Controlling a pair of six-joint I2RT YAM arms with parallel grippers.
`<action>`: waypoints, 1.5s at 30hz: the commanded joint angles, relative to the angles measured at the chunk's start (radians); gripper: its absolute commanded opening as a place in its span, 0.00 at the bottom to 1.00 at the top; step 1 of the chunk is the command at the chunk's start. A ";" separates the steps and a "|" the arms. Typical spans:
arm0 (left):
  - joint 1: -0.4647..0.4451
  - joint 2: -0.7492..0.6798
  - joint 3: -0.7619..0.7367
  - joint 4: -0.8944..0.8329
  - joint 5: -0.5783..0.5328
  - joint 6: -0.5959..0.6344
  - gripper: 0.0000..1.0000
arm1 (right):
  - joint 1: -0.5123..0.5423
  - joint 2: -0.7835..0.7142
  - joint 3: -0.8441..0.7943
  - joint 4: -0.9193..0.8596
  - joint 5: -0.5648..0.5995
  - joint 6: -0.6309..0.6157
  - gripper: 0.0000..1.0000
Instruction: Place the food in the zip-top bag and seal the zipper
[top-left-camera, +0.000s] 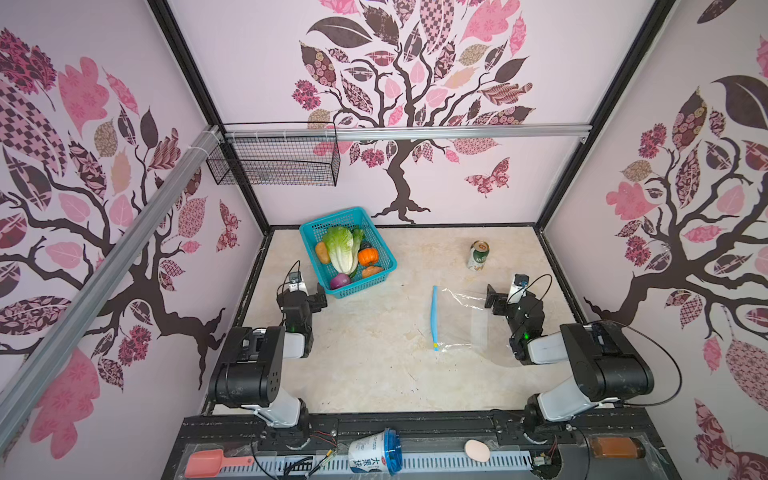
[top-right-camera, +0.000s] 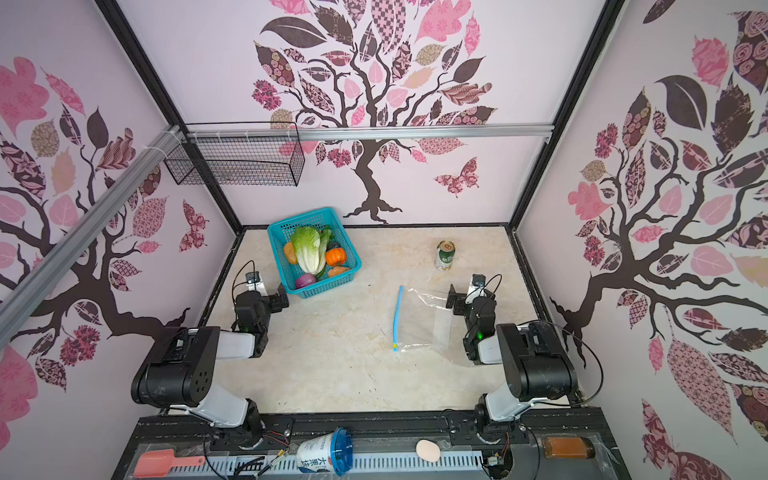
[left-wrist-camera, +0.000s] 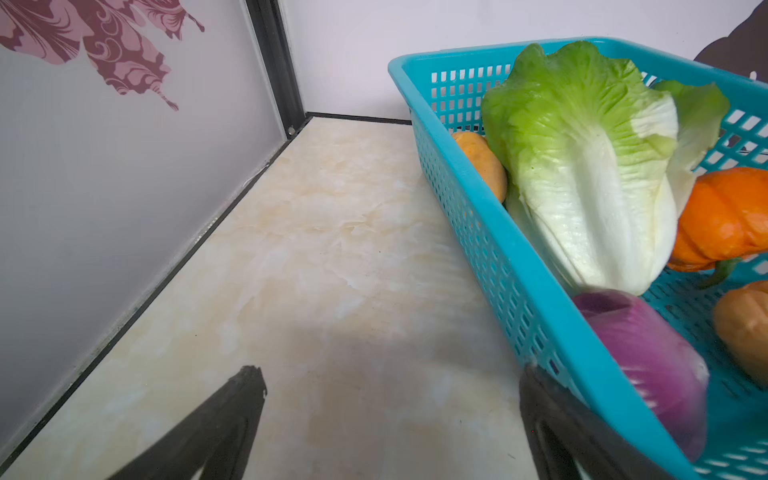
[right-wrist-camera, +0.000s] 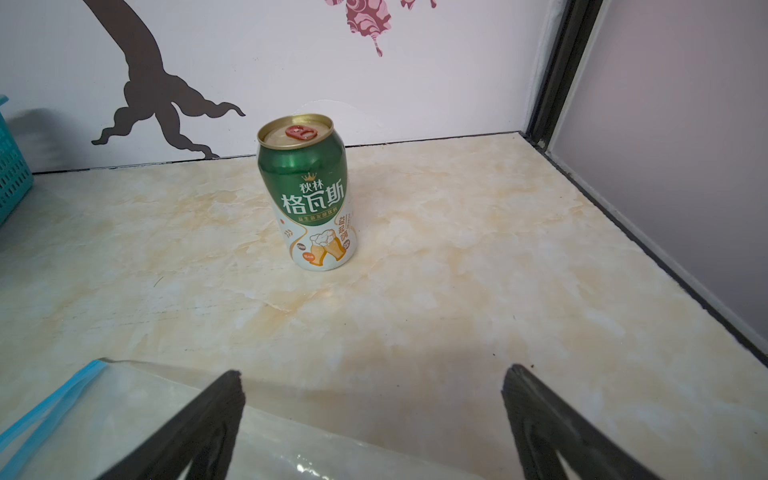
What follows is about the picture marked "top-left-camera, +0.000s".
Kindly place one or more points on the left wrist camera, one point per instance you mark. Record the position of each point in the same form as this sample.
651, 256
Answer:
295, 282

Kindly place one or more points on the pink plastic scoop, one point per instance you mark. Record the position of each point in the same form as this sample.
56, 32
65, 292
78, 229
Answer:
209, 463

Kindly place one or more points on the black wire basket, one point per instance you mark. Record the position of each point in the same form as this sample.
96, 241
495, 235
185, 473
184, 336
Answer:
291, 153

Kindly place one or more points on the clear zip top bag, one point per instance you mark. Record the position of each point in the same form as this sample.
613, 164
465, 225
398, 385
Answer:
460, 322

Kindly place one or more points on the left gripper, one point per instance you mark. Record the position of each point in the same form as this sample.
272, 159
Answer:
309, 301

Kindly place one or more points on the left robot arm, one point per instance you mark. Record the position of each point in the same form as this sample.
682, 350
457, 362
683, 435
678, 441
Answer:
248, 372

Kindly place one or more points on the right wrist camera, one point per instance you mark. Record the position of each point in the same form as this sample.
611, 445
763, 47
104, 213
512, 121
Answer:
518, 288

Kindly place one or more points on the napa cabbage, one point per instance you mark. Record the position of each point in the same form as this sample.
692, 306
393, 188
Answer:
343, 245

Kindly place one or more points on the white slotted cable duct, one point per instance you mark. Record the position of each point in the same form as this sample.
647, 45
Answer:
410, 463

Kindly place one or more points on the aluminium rail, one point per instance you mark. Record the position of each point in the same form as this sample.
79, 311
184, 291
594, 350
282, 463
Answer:
580, 131
46, 361

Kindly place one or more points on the aluminium rail back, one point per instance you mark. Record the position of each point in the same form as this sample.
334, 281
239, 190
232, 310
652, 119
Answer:
580, 131

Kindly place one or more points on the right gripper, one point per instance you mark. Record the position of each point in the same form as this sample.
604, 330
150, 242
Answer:
501, 301

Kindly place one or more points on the beige egg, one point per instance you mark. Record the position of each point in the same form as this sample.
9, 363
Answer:
477, 451

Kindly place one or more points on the white yogurt cup blue lid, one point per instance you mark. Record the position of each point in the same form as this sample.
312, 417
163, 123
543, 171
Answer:
380, 452

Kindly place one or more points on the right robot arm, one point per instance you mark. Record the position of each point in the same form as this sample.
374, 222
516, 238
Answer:
605, 366

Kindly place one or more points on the aluminium rail left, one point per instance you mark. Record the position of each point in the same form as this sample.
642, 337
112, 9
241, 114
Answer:
46, 361

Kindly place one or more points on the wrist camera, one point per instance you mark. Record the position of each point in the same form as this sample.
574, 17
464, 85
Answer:
295, 282
518, 288

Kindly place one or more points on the brown potato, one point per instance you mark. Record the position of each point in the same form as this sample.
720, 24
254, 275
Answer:
322, 253

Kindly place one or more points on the green beverage can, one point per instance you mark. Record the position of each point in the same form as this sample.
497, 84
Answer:
478, 255

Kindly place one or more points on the teal plastic basket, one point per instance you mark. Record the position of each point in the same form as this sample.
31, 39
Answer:
313, 232

